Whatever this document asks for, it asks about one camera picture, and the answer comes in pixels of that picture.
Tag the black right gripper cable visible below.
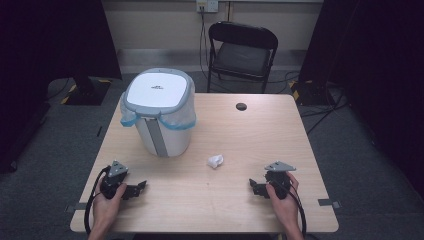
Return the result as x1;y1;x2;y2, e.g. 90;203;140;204
272;179;308;238

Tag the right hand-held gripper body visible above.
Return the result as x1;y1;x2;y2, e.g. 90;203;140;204
264;161;297;201

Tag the black wall socket cable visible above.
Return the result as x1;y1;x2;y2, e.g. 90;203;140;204
198;10;210;81

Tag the white trash can grey lid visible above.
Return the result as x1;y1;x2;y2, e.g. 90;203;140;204
123;67;197;158

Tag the crumpled white tissue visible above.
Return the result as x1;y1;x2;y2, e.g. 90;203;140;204
206;153;225;170

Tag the black folding chair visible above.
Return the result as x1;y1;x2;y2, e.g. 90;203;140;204
206;21;280;95

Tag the person's right hand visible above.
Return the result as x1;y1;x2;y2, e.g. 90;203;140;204
265;171;303;233

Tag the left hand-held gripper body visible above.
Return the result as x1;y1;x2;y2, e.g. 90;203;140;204
99;160;130;200

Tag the grey tape strip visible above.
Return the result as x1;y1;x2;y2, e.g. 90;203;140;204
317;198;342;210
64;201;88;214

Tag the translucent blue-edged trash bag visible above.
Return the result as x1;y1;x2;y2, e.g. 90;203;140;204
119;79;198;132

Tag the black curtain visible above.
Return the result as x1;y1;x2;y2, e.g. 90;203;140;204
0;0;123;175
297;0;424;202

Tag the white wall socket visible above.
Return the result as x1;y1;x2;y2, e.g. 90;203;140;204
195;0;220;14

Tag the black stand base striped tape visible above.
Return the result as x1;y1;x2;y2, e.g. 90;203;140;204
288;79;335;108
60;74;113;107

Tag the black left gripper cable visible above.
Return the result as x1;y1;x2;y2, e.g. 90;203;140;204
83;165;112;236

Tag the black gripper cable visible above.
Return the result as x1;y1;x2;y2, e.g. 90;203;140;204
83;165;112;236
272;179;308;238

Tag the black floor cable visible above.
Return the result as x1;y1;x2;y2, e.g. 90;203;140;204
298;84;350;136

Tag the person's left hand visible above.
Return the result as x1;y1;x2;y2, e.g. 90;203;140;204
92;182;128;232

